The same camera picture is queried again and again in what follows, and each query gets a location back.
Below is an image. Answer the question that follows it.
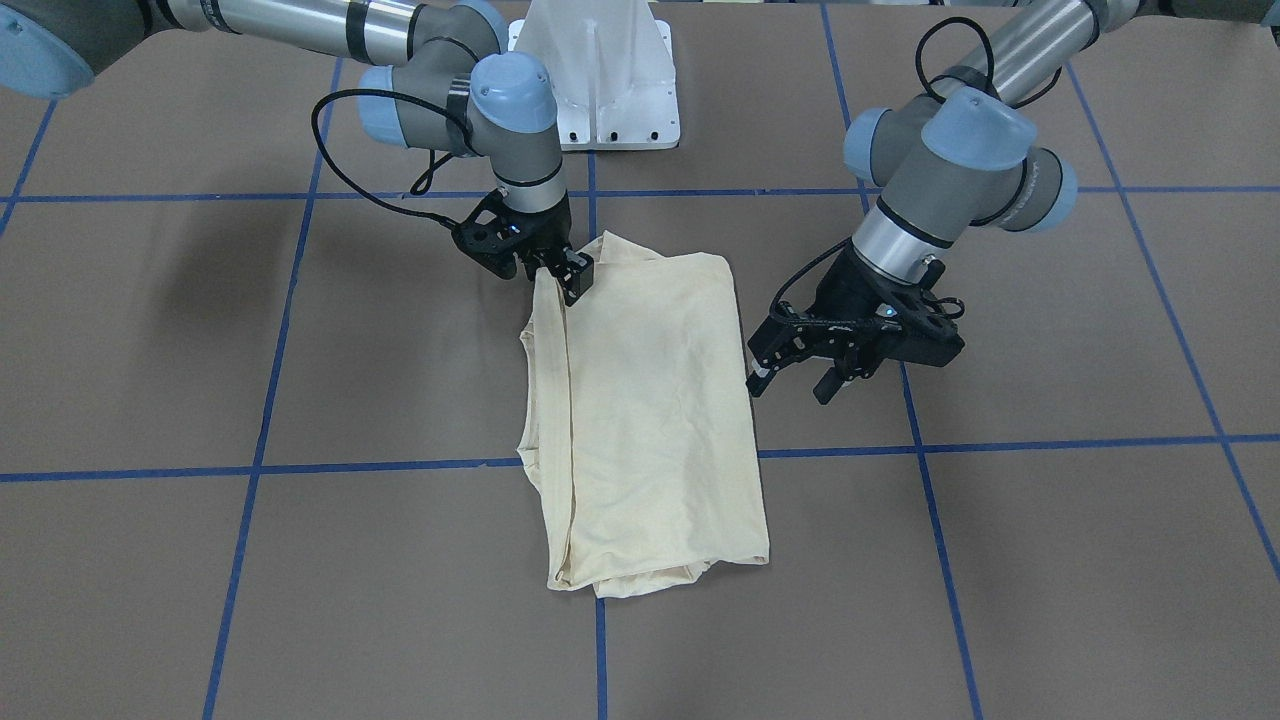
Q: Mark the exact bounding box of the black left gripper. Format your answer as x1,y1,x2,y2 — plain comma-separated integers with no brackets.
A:
746,240,965,406

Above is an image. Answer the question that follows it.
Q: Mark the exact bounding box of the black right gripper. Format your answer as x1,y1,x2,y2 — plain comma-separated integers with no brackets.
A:
452,190,595,307

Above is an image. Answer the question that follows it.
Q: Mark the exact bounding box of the cream long-sleeve printed shirt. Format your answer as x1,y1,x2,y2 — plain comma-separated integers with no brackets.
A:
518,232,771,600

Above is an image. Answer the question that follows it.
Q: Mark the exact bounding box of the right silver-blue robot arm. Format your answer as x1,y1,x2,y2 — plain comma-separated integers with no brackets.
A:
1,1,593,305

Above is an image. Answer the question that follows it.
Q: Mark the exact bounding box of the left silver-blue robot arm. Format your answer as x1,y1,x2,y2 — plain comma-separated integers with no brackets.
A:
746,1,1277,404

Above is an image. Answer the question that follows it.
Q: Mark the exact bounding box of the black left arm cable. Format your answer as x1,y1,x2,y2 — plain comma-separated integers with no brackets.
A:
772,15,1066,322

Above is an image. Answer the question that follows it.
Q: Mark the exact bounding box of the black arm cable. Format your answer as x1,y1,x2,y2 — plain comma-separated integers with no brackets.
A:
311,88,481,229
772,15,1066,322

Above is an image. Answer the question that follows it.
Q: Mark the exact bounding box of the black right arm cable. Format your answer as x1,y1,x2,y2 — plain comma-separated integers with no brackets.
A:
311,88,481,229

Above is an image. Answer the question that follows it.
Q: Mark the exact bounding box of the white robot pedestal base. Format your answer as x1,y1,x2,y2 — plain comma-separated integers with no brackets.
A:
508,1,682,152

